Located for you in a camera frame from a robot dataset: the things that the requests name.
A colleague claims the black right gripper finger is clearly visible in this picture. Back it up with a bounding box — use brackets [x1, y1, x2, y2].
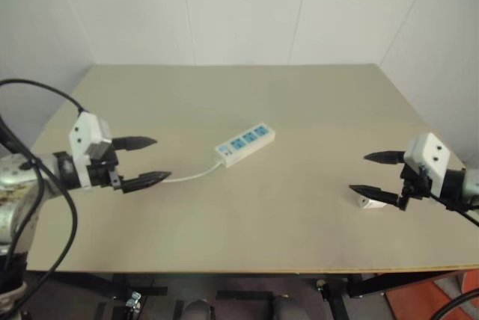
[347, 184, 401, 208]
[363, 150, 408, 166]

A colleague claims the dark rounded shape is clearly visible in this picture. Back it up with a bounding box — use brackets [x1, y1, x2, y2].
[182, 298, 215, 320]

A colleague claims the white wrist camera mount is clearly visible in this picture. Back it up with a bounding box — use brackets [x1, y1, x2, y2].
[68, 111, 114, 189]
[405, 132, 453, 191]

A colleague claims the black metal table frame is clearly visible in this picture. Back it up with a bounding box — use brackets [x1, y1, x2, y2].
[22, 262, 479, 320]

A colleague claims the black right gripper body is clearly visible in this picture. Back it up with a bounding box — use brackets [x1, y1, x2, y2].
[397, 161, 432, 212]

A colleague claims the orange red floor mat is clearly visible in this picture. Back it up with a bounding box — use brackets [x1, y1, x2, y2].
[384, 270, 479, 320]

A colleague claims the white plug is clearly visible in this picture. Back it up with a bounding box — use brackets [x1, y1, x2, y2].
[356, 194, 387, 211]

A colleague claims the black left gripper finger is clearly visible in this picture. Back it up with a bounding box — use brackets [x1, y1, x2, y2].
[121, 170, 173, 195]
[112, 135, 159, 153]

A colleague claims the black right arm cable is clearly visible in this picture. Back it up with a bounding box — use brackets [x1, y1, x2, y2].
[425, 191, 479, 228]

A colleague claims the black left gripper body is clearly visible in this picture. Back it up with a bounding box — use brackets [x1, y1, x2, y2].
[87, 144, 125, 192]

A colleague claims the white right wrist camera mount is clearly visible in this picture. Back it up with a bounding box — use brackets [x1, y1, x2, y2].
[405, 132, 453, 191]

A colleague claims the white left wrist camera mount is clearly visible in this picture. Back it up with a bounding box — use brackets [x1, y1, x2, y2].
[68, 111, 114, 189]

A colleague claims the white power strip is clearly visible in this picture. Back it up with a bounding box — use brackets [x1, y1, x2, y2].
[213, 122, 278, 169]

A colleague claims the white cable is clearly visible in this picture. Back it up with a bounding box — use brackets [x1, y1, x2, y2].
[163, 160, 226, 185]

